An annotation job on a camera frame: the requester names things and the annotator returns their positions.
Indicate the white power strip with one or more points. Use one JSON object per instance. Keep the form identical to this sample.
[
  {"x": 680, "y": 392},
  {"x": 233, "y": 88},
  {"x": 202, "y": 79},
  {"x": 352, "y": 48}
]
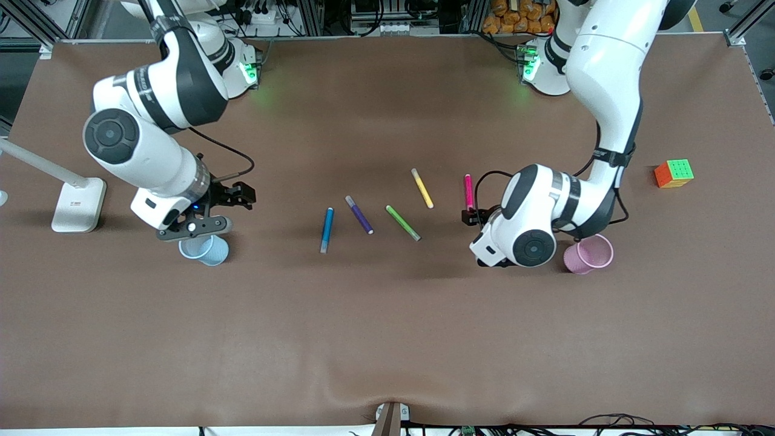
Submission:
[{"x": 257, "y": 16}]

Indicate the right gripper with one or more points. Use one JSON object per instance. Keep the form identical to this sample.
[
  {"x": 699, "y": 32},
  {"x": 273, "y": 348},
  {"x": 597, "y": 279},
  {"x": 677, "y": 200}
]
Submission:
[{"x": 228, "y": 194}]

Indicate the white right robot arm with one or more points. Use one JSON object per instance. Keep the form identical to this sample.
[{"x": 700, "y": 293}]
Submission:
[{"x": 151, "y": 151}]

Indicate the white stand with pole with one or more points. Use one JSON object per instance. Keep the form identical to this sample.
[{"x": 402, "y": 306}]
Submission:
[{"x": 79, "y": 206}]

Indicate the green marker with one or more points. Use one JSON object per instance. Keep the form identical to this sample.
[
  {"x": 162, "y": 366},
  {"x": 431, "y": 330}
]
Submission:
[{"x": 402, "y": 222}]

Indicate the light blue plastic cup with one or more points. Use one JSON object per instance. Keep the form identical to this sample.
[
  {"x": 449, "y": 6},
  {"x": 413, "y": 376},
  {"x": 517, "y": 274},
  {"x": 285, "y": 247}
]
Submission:
[{"x": 209, "y": 253}]

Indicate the purple marker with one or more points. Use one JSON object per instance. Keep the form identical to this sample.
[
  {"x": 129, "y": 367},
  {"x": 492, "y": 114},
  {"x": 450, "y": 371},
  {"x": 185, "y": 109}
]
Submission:
[{"x": 359, "y": 215}]

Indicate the pile of orange objects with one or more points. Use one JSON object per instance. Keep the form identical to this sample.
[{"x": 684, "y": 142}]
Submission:
[{"x": 514, "y": 18}]

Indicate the white terminal block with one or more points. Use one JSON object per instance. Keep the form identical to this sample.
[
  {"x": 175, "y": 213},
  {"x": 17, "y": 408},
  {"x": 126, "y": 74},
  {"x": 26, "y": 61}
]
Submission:
[{"x": 393, "y": 28}]

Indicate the yellow marker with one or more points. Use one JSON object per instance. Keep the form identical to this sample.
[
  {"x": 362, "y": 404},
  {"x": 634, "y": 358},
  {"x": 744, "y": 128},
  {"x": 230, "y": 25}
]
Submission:
[{"x": 422, "y": 188}]

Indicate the blue marker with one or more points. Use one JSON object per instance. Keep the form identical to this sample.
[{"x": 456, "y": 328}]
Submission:
[{"x": 327, "y": 227}]

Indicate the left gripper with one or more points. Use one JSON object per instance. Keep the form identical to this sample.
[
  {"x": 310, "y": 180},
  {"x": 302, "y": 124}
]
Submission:
[{"x": 471, "y": 217}]

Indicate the colourful puzzle cube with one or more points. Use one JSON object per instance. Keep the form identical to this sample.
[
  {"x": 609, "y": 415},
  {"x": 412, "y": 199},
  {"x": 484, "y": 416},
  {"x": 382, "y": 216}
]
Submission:
[{"x": 673, "y": 174}]

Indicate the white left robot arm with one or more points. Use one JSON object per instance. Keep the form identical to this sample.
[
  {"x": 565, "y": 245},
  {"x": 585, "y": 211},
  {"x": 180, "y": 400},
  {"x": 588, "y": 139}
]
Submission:
[{"x": 611, "y": 60}]

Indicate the pink plastic cup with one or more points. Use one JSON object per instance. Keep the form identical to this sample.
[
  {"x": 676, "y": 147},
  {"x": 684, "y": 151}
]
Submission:
[{"x": 590, "y": 255}]

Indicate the metal table clamp bracket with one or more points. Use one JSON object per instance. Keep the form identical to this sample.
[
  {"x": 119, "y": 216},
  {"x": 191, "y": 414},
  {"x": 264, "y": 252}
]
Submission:
[{"x": 389, "y": 421}]

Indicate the pink marker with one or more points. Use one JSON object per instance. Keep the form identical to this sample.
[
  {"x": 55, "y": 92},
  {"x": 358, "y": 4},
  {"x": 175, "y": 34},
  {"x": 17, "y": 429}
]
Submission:
[{"x": 468, "y": 191}]

